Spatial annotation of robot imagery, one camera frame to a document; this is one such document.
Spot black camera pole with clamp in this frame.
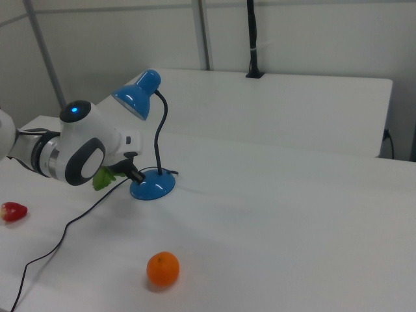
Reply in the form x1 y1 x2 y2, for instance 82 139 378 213
245 0 266 79

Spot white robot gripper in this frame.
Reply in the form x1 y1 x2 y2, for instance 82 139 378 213
107 129 146 185

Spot orange mandarin fruit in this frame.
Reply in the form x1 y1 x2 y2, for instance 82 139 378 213
146 251 180 287

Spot black lamp power cable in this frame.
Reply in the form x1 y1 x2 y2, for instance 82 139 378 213
9 167 179 312

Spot black wall plug cable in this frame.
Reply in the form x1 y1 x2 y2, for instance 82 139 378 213
383 128 396 160

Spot bitten red toy apple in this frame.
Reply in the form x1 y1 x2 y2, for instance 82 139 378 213
0 201 29 223

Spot grey partition post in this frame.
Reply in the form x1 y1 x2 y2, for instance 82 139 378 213
23 0 67 110
190 0 215 71

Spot orange toy carrot green leaves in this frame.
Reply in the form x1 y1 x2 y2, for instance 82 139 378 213
92 165 126 192

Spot blue desk lamp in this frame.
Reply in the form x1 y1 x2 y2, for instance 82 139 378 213
111 68 177 201

